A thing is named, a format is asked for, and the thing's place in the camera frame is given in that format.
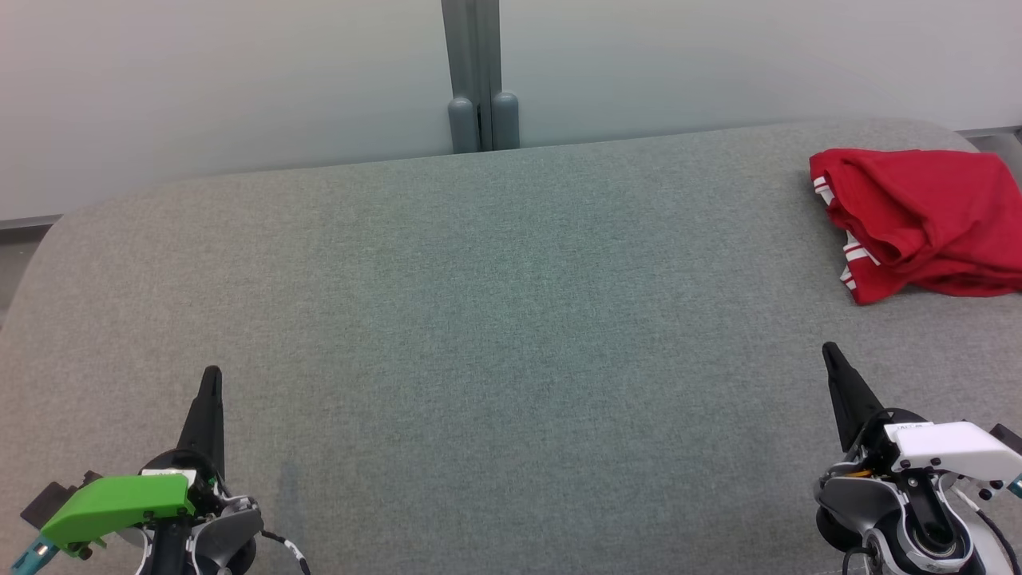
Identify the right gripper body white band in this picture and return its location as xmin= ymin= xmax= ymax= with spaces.
xmin=849 ymin=408 xmax=1022 ymax=490

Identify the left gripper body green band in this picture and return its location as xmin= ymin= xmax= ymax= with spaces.
xmin=40 ymin=449 xmax=232 ymax=558

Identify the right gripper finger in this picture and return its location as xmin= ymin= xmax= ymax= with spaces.
xmin=822 ymin=342 xmax=887 ymax=452

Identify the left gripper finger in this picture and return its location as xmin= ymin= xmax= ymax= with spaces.
xmin=176 ymin=366 xmax=227 ymax=480

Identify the red jersey with number 23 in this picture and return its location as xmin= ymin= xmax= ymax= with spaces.
xmin=809 ymin=148 xmax=1022 ymax=276

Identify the left camera cable teal connector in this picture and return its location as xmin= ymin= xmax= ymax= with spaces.
xmin=10 ymin=537 xmax=58 ymax=575

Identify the black white braided cable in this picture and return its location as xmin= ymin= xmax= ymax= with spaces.
xmin=259 ymin=529 xmax=312 ymax=575

